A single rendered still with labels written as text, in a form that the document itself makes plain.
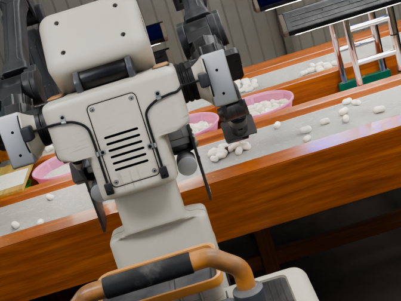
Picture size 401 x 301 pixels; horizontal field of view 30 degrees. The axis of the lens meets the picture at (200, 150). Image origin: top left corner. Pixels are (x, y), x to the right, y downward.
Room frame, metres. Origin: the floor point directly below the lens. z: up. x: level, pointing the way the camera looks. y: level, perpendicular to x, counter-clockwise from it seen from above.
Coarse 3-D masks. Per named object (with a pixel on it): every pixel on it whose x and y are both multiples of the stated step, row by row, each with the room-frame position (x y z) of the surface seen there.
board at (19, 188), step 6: (0, 168) 2.76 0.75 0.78; (6, 168) 2.73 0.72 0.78; (12, 168) 2.71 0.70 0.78; (18, 168) 2.68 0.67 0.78; (24, 168) 2.66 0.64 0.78; (30, 168) 2.65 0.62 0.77; (0, 174) 2.68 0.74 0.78; (24, 180) 2.51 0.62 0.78; (18, 186) 2.46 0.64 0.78; (24, 186) 2.47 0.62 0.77; (0, 192) 2.46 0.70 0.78; (6, 192) 2.44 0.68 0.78; (12, 192) 2.44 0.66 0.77
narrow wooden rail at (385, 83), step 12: (372, 84) 2.42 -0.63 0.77; (384, 84) 2.40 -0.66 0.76; (396, 84) 2.40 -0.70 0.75; (336, 96) 2.41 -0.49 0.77; (348, 96) 2.40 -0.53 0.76; (360, 96) 2.40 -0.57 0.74; (288, 108) 2.45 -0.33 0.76; (300, 108) 2.41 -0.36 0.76; (312, 108) 2.40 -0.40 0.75; (324, 108) 2.40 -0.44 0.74; (264, 120) 2.40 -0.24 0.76; (276, 120) 2.40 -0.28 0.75; (216, 132) 2.43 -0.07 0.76; (204, 144) 2.40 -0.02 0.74; (60, 180) 2.43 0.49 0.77; (72, 180) 2.41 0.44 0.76; (24, 192) 2.42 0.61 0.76; (36, 192) 2.41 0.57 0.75; (48, 192) 2.41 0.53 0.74; (0, 204) 2.41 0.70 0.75
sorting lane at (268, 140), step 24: (384, 96) 2.34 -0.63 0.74; (288, 120) 2.40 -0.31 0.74; (312, 120) 2.32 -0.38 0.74; (336, 120) 2.25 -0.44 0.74; (360, 120) 2.19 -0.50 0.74; (216, 144) 2.38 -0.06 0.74; (264, 144) 2.24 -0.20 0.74; (288, 144) 2.17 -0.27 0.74; (216, 168) 2.16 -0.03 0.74; (72, 192) 2.34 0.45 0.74; (0, 216) 2.33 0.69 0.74; (24, 216) 2.26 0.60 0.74; (48, 216) 2.19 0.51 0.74
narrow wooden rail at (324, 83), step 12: (324, 72) 2.74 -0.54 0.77; (336, 72) 2.72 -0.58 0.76; (348, 72) 2.72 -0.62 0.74; (372, 72) 2.72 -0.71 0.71; (396, 72) 2.72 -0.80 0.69; (288, 84) 2.73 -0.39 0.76; (300, 84) 2.72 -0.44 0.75; (312, 84) 2.72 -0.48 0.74; (324, 84) 2.72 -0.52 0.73; (336, 84) 2.72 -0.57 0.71; (264, 96) 2.73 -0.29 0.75; (300, 96) 2.72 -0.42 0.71; (312, 96) 2.72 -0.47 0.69; (324, 96) 2.72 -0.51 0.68; (204, 108) 2.76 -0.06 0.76; (216, 108) 2.73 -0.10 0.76; (48, 156) 2.76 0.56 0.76; (36, 180) 2.74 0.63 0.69
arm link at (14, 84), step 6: (12, 78) 1.66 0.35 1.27; (18, 78) 1.65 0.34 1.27; (0, 84) 1.65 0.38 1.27; (6, 84) 1.64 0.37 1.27; (12, 84) 1.64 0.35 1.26; (18, 84) 1.62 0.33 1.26; (0, 90) 1.62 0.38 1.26; (6, 90) 1.62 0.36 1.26; (12, 90) 1.61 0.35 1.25; (18, 90) 1.61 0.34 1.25; (0, 96) 1.61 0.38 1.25; (6, 96) 1.60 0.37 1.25; (0, 102) 1.60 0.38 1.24
